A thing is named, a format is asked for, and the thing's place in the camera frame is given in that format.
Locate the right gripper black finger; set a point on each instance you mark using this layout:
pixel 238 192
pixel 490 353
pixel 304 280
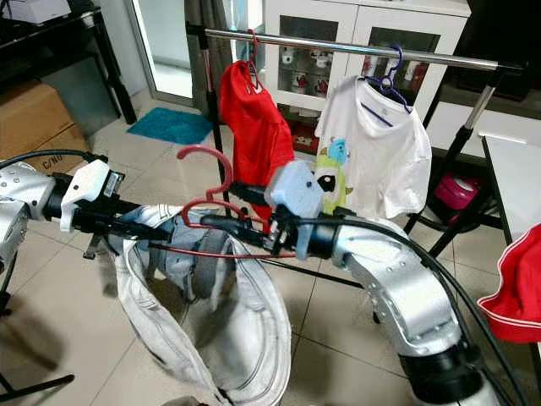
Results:
pixel 254 194
pixel 237 228

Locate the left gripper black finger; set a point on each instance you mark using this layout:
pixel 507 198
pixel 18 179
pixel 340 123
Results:
pixel 144 225
pixel 152 235

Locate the red hanger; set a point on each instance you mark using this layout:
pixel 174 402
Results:
pixel 230 169
pixel 255 49

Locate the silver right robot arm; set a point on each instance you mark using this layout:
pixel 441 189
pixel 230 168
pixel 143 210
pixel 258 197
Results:
pixel 406 296

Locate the purple hanger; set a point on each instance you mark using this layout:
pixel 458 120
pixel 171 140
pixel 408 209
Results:
pixel 390 81

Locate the red shirt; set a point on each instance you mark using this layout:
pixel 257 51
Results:
pixel 254 127

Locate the teal floor mat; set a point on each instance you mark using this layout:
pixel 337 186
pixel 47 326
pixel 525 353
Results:
pixel 169 125

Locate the plain brown cardboard box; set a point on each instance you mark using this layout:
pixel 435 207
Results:
pixel 30 118

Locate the grey storage box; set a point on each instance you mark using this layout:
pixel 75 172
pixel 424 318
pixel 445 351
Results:
pixel 80 97

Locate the white monster print t-shirt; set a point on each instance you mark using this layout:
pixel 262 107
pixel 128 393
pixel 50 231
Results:
pixel 380 152

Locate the grey curtain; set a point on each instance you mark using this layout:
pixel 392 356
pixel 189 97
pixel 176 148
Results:
pixel 211 51

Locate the black metal shelf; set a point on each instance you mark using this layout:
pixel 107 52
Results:
pixel 114 68

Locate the black chrome clothes rack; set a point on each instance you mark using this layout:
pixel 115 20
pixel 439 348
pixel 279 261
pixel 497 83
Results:
pixel 304 42

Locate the white framed glass door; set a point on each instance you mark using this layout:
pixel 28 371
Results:
pixel 165 51

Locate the black stand foot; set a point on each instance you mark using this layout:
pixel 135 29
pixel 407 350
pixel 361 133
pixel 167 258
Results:
pixel 38 389

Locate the magenta round container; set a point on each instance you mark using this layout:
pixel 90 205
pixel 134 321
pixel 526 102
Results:
pixel 461 193

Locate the white glass door cabinet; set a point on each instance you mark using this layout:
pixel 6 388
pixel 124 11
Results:
pixel 355 17

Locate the white low drawer cabinet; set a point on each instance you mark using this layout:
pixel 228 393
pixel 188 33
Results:
pixel 473 123

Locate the white plastic box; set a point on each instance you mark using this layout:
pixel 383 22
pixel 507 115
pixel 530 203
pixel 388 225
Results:
pixel 38 10

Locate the red garment white trim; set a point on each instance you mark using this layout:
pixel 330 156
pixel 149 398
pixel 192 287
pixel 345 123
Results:
pixel 516 288

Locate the large black screen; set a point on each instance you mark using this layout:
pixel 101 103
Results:
pixel 499 34

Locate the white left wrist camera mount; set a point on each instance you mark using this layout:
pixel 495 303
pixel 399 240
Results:
pixel 89 182

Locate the light blue right wrist camera mount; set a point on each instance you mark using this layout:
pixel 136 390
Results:
pixel 296 190

